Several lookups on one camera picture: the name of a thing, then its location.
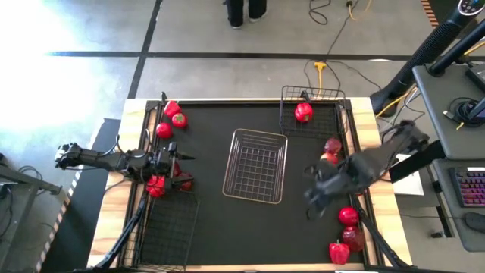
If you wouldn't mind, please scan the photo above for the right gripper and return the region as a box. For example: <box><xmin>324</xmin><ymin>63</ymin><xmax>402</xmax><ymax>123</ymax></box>
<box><xmin>302</xmin><ymin>155</ymin><xmax>365</xmax><ymax>221</ymax></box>

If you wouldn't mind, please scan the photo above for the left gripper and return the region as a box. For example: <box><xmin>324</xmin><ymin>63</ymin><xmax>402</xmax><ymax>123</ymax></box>
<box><xmin>153</xmin><ymin>142</ymin><xmax>196</xmax><ymax>190</ymax></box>

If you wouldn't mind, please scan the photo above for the red and yellow apple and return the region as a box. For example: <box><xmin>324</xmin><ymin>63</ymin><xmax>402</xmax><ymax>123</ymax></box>
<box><xmin>320</xmin><ymin>151</ymin><xmax>341</xmax><ymax>166</ymax></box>

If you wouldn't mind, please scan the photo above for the mottled red apple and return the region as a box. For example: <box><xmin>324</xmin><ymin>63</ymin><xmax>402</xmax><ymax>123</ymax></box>
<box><xmin>324</xmin><ymin>136</ymin><xmax>343</xmax><ymax>155</ymax></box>

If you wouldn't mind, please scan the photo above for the gold wire basket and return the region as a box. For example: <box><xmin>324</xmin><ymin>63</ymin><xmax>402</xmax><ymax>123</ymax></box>
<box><xmin>221</xmin><ymin>127</ymin><xmax>289</xmax><ymax>206</ymax></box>

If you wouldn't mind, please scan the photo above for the black wire basket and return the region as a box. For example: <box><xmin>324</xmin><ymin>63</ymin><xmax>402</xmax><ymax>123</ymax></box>
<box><xmin>132</xmin><ymin>188</ymin><xmax>201</xmax><ymax>272</ymax></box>
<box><xmin>279</xmin><ymin>85</ymin><xmax>349</xmax><ymax>138</ymax></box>

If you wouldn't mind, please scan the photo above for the black table mat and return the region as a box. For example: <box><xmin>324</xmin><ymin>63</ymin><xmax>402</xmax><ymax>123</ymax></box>
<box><xmin>145</xmin><ymin>100</ymin><xmax>365</xmax><ymax>266</ymax></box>

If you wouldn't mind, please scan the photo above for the white paper sheet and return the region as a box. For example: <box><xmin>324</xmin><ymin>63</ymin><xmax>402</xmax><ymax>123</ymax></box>
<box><xmin>392</xmin><ymin>153</ymin><xmax>425</xmax><ymax>196</ymax></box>

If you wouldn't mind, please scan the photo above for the black desk beam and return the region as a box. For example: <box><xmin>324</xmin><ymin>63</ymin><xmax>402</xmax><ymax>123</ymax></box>
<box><xmin>388</xmin><ymin>139</ymin><xmax>447</xmax><ymax>184</ymax></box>

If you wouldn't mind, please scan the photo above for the black floor mat striped edge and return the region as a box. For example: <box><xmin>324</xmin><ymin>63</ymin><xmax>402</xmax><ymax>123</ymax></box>
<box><xmin>36</xmin><ymin>117</ymin><xmax>122</xmax><ymax>273</ymax></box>
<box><xmin>420</xmin><ymin>0</ymin><xmax>462</xmax><ymax>30</ymax></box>

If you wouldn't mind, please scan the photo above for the grey desk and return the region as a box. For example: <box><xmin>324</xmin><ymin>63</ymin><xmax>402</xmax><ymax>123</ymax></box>
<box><xmin>431</xmin><ymin>158</ymin><xmax>485</xmax><ymax>253</ymax></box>
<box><xmin>411</xmin><ymin>62</ymin><xmax>485</xmax><ymax>161</ymax></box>

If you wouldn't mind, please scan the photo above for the grey metal stand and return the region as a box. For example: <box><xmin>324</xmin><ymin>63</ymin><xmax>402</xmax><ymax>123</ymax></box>
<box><xmin>0</xmin><ymin>151</ymin><xmax>64</xmax><ymax>273</ymax></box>

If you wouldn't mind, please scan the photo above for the backlit keyboard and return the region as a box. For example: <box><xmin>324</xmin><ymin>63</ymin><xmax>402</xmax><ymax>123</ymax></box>
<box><xmin>449</xmin><ymin>166</ymin><xmax>485</xmax><ymax>209</ymax></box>

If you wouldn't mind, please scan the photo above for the person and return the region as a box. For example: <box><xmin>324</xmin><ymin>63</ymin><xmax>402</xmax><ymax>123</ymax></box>
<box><xmin>223</xmin><ymin>0</ymin><xmax>268</xmax><ymax>30</ymax></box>

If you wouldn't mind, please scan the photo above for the black computer mouse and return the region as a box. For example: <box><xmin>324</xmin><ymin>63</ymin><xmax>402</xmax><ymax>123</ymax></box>
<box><xmin>464</xmin><ymin>211</ymin><xmax>485</xmax><ymax>234</ymax></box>

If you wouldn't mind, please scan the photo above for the black tower fan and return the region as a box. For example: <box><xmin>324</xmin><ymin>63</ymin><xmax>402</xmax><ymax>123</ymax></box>
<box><xmin>369</xmin><ymin>0</ymin><xmax>485</xmax><ymax>118</ymax></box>

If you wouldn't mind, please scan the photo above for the black floor cable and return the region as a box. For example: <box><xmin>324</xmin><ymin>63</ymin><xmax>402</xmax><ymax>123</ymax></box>
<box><xmin>325</xmin><ymin>59</ymin><xmax>383</xmax><ymax>91</ymax></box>
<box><xmin>308</xmin><ymin>0</ymin><xmax>333</xmax><ymax>27</ymax></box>
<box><xmin>324</xmin><ymin>2</ymin><xmax>355</xmax><ymax>58</ymax></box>
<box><xmin>302</xmin><ymin>58</ymin><xmax>315</xmax><ymax>90</ymax></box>

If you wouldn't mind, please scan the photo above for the yellow extension cord plug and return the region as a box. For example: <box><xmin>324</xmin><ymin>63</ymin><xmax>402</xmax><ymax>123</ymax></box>
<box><xmin>313</xmin><ymin>61</ymin><xmax>327</xmax><ymax>98</ymax></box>

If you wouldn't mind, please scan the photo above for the yellow floor cable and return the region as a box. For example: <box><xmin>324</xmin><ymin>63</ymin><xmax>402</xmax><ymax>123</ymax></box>
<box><xmin>346</xmin><ymin>0</ymin><xmax>374</xmax><ymax>22</ymax></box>
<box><xmin>374</xmin><ymin>86</ymin><xmax>420</xmax><ymax>118</ymax></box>

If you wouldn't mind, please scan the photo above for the black cable bundle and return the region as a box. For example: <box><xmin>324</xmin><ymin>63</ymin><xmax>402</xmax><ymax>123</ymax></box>
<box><xmin>378</xmin><ymin>89</ymin><xmax>427</xmax><ymax>141</ymax></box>

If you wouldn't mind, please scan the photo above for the coiled black cable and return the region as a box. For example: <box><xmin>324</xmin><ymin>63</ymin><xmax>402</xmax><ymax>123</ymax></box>
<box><xmin>448</xmin><ymin>96</ymin><xmax>482</xmax><ymax>128</ymax></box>

